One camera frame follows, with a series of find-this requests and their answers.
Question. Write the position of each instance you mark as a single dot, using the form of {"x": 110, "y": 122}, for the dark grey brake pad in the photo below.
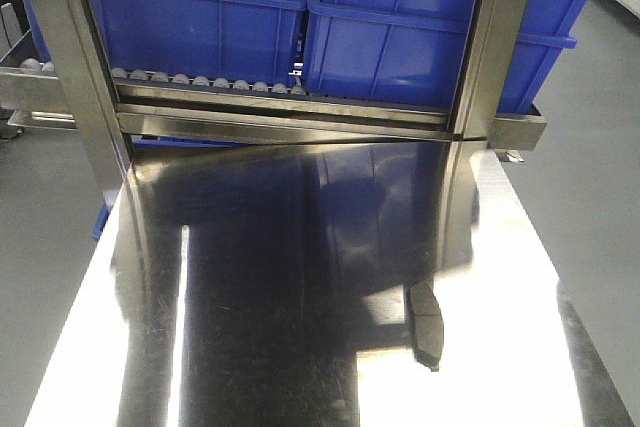
{"x": 426, "y": 325}

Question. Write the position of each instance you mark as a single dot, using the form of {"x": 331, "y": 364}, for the blue plastic bin right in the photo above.
{"x": 411, "y": 51}

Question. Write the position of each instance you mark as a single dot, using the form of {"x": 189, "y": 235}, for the blue plastic bin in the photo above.
{"x": 411, "y": 51}
{"x": 252, "y": 40}

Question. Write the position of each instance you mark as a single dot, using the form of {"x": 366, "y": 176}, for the blue plastic bin left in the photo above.
{"x": 252, "y": 40}

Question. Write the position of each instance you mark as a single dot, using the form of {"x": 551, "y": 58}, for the stainless steel rack frame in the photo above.
{"x": 82, "y": 94}

